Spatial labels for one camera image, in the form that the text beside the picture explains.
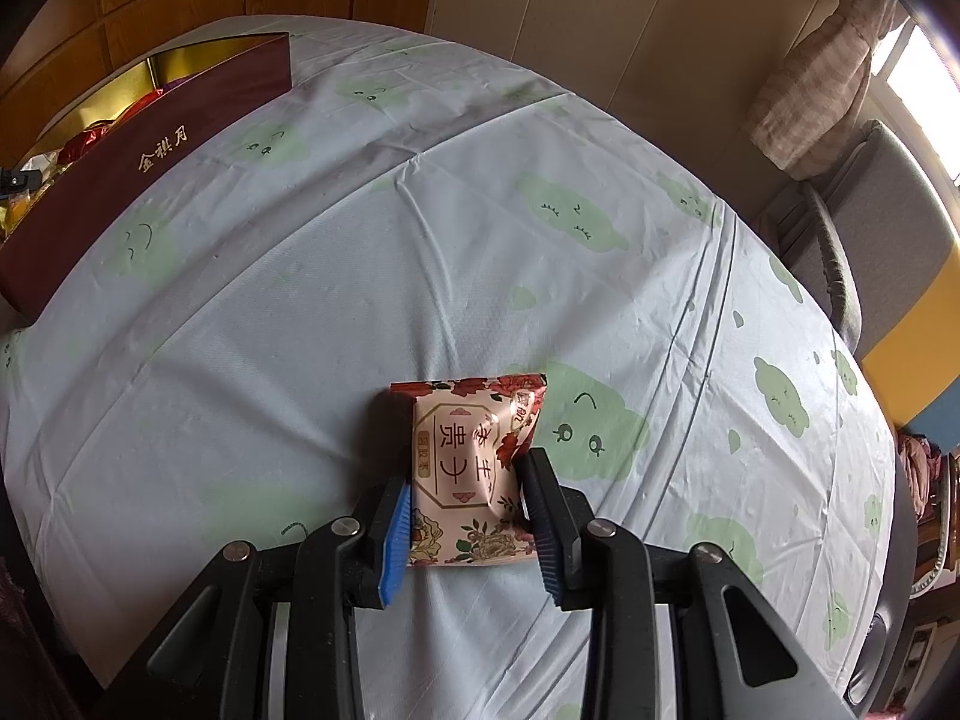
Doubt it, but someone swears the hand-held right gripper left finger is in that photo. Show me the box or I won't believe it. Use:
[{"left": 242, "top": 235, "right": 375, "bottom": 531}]
[{"left": 94, "top": 472, "right": 413, "bottom": 720}]

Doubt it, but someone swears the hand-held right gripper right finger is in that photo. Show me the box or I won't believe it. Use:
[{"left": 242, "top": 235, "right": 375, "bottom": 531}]
[{"left": 517, "top": 448, "right": 863, "bottom": 720}]

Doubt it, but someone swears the orange yellow snack packet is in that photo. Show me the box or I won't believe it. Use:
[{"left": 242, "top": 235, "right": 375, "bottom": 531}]
[{"left": 0, "top": 191, "right": 38, "bottom": 237}]

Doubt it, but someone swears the plain red snack packet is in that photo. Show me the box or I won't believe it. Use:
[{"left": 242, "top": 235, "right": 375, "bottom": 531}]
[{"left": 56, "top": 127, "right": 113, "bottom": 166}]

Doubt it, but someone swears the square gold-lined tin box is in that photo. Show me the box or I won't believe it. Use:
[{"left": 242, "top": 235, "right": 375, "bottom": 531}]
[{"left": 0, "top": 31, "right": 293, "bottom": 322}]

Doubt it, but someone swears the red floral snack packet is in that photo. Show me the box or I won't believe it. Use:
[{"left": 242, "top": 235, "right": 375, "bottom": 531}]
[{"left": 388, "top": 373, "right": 550, "bottom": 571}]

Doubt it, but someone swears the white green-print tablecloth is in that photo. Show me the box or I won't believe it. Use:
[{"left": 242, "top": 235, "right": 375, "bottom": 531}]
[{"left": 0, "top": 15, "right": 901, "bottom": 720}]

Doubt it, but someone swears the red patterned cloth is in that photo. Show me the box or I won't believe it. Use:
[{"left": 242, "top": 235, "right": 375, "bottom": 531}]
[{"left": 900, "top": 431, "right": 942, "bottom": 518}]

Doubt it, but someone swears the grey yellow blue armchair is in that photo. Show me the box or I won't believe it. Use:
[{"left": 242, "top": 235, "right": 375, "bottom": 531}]
[{"left": 757, "top": 120, "right": 960, "bottom": 436}]

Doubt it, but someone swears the pale checked curtain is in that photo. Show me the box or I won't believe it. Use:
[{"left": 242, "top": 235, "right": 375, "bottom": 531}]
[{"left": 750, "top": 0, "right": 912, "bottom": 181}]

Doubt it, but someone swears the bright window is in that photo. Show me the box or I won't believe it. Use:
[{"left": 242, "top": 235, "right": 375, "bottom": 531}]
[{"left": 877, "top": 15, "right": 960, "bottom": 188}]

